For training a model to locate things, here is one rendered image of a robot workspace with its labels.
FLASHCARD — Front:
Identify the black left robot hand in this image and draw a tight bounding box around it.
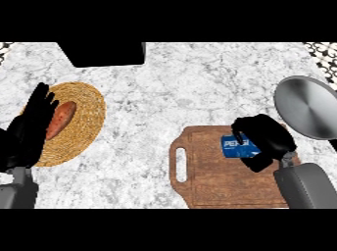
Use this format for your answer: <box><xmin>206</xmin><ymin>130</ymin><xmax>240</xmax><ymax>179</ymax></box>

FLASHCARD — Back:
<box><xmin>0</xmin><ymin>81</ymin><xmax>61</xmax><ymax>174</ymax></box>

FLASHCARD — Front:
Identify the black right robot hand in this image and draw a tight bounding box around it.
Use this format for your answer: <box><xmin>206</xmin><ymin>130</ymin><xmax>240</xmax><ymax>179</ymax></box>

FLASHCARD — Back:
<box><xmin>231</xmin><ymin>113</ymin><xmax>300</xmax><ymax>174</ymax></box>

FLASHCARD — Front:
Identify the blue can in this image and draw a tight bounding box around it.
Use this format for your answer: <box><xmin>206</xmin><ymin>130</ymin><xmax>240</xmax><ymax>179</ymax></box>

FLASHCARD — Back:
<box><xmin>221</xmin><ymin>131</ymin><xmax>263</xmax><ymax>159</ymax></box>

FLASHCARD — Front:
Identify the brown wooden cutting board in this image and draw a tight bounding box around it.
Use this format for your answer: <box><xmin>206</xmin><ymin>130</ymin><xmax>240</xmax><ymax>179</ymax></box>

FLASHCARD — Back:
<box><xmin>169</xmin><ymin>125</ymin><xmax>303</xmax><ymax>210</ymax></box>

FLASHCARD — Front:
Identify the orange sweet potato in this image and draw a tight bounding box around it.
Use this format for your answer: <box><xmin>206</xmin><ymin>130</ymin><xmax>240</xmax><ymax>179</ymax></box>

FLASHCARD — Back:
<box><xmin>45</xmin><ymin>101</ymin><xmax>79</xmax><ymax>141</ymax></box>

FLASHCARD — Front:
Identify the round woven straw placemat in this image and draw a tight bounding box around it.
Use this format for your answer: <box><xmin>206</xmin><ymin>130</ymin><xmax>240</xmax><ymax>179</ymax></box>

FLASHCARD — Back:
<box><xmin>21</xmin><ymin>81</ymin><xmax>108</xmax><ymax>168</ymax></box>

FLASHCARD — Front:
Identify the black box appliance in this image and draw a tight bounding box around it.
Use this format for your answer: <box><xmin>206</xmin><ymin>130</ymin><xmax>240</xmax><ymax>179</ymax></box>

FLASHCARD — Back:
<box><xmin>57</xmin><ymin>42</ymin><xmax>148</xmax><ymax>69</ymax></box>

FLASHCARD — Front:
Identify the grey pan with black handle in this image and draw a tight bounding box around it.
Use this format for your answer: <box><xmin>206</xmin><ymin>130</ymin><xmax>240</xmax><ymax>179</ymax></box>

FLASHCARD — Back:
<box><xmin>274</xmin><ymin>75</ymin><xmax>337</xmax><ymax>170</ymax></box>

